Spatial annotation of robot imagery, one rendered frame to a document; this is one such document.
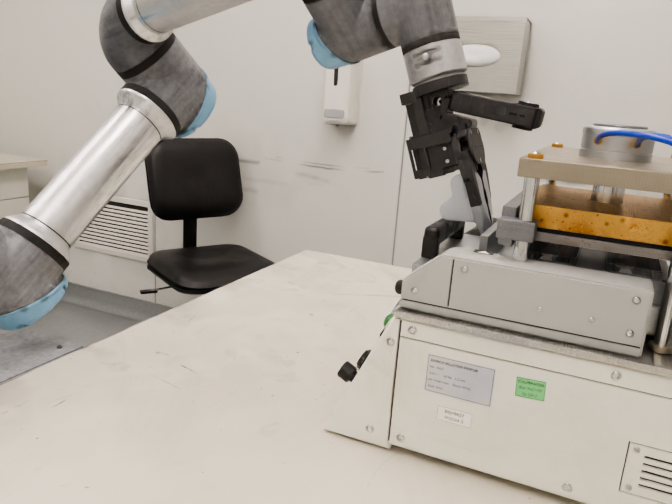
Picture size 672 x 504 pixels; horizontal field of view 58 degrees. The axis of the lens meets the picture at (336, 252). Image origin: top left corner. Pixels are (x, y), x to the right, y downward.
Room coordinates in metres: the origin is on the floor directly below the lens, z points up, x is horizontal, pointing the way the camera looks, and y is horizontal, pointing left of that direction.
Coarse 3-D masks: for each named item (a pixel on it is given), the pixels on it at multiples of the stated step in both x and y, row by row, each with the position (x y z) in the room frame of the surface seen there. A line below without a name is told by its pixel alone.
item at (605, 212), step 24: (552, 192) 0.77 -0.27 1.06; (576, 192) 0.79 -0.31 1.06; (600, 192) 0.72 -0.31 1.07; (624, 192) 0.72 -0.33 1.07; (552, 216) 0.66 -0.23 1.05; (576, 216) 0.65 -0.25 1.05; (600, 216) 0.64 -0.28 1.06; (624, 216) 0.63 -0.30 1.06; (648, 216) 0.64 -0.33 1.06; (552, 240) 0.66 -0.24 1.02; (576, 240) 0.65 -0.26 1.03; (600, 240) 0.64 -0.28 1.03; (624, 240) 0.63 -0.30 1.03; (648, 240) 0.62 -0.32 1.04
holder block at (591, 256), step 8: (584, 248) 0.75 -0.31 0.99; (584, 256) 0.70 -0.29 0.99; (592, 256) 0.71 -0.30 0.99; (600, 256) 0.71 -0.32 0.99; (576, 264) 0.66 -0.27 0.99; (584, 264) 0.67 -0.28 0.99; (592, 264) 0.67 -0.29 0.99; (600, 264) 0.67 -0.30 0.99; (664, 264) 0.69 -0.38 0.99; (664, 272) 0.66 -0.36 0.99; (656, 280) 0.62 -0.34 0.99; (664, 280) 0.62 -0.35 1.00; (656, 288) 0.61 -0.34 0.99; (664, 288) 0.61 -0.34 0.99; (656, 296) 0.61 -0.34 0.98; (656, 304) 0.61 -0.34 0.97
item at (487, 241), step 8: (496, 224) 0.79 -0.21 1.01; (488, 232) 0.73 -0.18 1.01; (448, 240) 0.85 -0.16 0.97; (456, 240) 0.85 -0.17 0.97; (464, 240) 0.86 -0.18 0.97; (472, 240) 0.86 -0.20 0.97; (480, 240) 0.71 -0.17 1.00; (488, 240) 0.71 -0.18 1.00; (496, 240) 0.77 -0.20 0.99; (440, 248) 0.80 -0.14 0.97; (448, 248) 0.80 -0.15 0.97; (472, 248) 0.81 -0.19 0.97; (480, 248) 0.71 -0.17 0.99; (488, 248) 0.72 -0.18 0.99; (496, 248) 0.78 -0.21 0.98; (504, 248) 0.82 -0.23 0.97; (512, 248) 0.83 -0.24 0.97; (416, 264) 0.71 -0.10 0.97; (656, 312) 0.60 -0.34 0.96; (656, 320) 0.60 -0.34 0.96; (648, 328) 0.61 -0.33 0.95
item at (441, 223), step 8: (432, 224) 0.76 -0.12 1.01; (440, 224) 0.76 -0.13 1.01; (448, 224) 0.78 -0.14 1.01; (456, 224) 0.82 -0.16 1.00; (464, 224) 0.87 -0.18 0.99; (424, 232) 0.74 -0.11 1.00; (432, 232) 0.74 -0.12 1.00; (440, 232) 0.74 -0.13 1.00; (448, 232) 0.78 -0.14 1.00; (456, 232) 0.86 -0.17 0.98; (424, 240) 0.74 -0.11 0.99; (432, 240) 0.74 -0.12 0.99; (440, 240) 0.74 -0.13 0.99; (424, 248) 0.74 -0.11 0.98; (432, 248) 0.74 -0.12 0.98; (424, 256) 0.74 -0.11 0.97; (432, 256) 0.74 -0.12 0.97
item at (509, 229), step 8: (520, 192) 0.78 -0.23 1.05; (512, 200) 0.71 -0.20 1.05; (520, 200) 0.71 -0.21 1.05; (504, 208) 0.67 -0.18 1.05; (512, 208) 0.66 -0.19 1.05; (504, 216) 0.66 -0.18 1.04; (512, 216) 0.66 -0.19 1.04; (504, 224) 0.64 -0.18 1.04; (512, 224) 0.64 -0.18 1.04; (520, 224) 0.64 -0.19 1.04; (528, 224) 0.63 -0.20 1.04; (536, 224) 0.63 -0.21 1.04; (496, 232) 0.65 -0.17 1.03; (504, 232) 0.64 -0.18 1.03; (512, 232) 0.64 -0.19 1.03; (520, 232) 0.64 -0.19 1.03; (528, 232) 0.63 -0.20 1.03; (536, 232) 0.65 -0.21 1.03; (504, 240) 0.66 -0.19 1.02; (512, 240) 0.66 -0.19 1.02; (520, 240) 0.64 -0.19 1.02; (528, 240) 0.63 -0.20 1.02
